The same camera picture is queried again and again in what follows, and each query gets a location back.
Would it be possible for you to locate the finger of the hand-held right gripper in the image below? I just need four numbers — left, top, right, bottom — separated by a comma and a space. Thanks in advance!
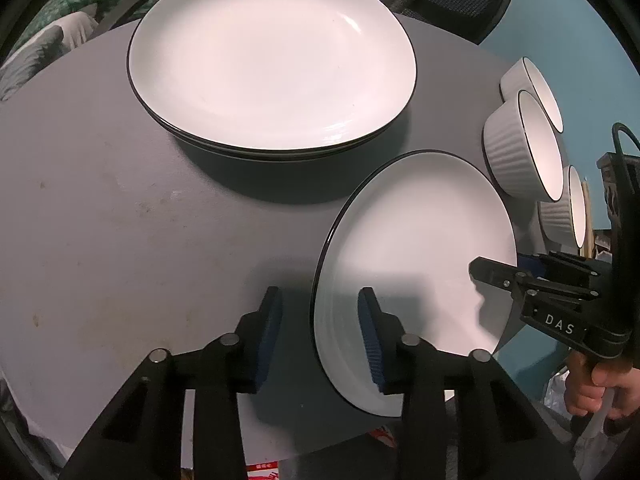
469, 256, 600, 305
517, 251, 602, 289

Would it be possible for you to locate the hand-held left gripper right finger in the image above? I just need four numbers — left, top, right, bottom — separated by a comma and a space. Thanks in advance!
357, 287, 581, 480

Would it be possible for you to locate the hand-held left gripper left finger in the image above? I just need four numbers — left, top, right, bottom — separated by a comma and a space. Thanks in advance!
60, 286, 284, 480

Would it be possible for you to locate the white ribbed bowl black rim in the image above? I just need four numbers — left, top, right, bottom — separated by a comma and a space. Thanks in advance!
537, 165, 588, 250
482, 90, 565, 202
500, 57, 565, 133

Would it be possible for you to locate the large white plate black rim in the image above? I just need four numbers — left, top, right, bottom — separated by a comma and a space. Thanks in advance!
311, 151, 518, 418
127, 0, 418, 153
131, 80, 411, 162

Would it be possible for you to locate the person's right hand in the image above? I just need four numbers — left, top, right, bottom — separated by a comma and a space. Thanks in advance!
564, 350, 640, 422

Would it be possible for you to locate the red and white packet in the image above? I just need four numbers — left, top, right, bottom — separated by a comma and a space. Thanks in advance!
367, 425, 401, 448
244, 457, 281, 480

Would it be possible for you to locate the dark carved wooden object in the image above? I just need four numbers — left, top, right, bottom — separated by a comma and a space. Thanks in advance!
597, 152, 624, 222

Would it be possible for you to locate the white plastic bag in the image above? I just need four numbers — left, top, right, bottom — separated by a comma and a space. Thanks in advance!
542, 367, 574, 417

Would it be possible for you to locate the grey comforter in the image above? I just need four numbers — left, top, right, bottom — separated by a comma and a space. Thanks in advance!
0, 10, 99, 102

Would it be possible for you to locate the black cable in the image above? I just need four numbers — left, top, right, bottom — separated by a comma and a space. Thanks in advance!
611, 122, 640, 197

